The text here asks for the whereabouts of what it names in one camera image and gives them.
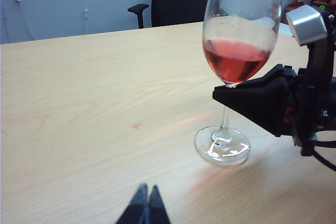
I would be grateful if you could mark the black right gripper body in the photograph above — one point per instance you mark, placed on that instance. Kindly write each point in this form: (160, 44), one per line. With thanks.
(307, 103)

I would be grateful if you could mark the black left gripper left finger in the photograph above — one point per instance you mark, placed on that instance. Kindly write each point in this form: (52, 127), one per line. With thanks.
(137, 205)

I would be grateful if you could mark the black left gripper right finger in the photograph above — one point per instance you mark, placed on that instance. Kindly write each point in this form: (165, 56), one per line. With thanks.
(157, 208)

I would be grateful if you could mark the small red table spot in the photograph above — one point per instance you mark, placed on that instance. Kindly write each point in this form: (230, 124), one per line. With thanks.
(136, 126)

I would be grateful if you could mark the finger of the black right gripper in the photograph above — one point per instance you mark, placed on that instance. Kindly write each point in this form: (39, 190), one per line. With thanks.
(260, 103)
(281, 72)

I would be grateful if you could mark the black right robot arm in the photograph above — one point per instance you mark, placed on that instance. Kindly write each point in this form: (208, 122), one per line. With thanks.
(333, 90)

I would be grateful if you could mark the white paper sheet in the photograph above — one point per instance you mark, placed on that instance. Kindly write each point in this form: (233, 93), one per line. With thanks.
(286, 30)

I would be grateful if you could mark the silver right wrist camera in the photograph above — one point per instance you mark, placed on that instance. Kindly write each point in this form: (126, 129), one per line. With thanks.
(307, 24)

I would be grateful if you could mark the wine glass with red liquid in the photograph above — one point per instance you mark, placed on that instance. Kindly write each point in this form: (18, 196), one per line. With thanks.
(236, 61)

